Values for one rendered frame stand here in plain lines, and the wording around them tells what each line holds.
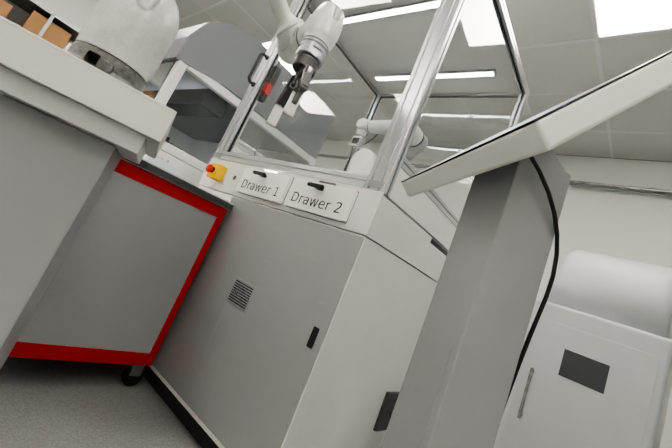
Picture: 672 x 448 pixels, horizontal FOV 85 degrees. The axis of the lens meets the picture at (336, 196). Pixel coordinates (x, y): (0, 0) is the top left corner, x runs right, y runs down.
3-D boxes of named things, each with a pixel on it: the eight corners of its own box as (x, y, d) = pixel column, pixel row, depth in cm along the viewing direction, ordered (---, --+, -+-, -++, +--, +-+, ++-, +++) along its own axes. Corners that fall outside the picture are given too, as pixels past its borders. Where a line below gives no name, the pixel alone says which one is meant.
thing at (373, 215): (366, 235, 110) (383, 191, 113) (197, 184, 176) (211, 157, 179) (461, 297, 179) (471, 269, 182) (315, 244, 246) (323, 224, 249)
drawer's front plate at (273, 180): (278, 202, 135) (290, 176, 137) (234, 190, 154) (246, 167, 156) (281, 204, 136) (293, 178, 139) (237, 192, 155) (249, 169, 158)
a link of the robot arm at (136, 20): (68, 28, 72) (125, -57, 76) (74, 54, 87) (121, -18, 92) (151, 78, 80) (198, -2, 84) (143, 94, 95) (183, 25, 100)
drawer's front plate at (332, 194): (342, 221, 115) (356, 189, 117) (283, 204, 134) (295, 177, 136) (345, 223, 116) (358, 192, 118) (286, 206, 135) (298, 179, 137)
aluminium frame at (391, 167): (383, 191, 112) (486, -67, 133) (211, 157, 179) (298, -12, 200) (471, 269, 182) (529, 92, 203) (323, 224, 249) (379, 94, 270)
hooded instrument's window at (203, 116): (133, 134, 184) (176, 60, 193) (50, 121, 300) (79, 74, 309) (283, 216, 267) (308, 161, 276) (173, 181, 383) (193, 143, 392)
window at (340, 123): (370, 177, 120) (462, -48, 139) (227, 152, 176) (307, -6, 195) (371, 178, 121) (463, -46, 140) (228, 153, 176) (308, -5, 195)
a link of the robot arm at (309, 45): (309, 31, 108) (301, 47, 106) (333, 50, 111) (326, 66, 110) (296, 43, 115) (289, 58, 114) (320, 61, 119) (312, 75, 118)
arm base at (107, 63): (32, 37, 66) (49, 12, 67) (64, 76, 86) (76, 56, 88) (135, 91, 73) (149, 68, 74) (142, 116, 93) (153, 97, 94)
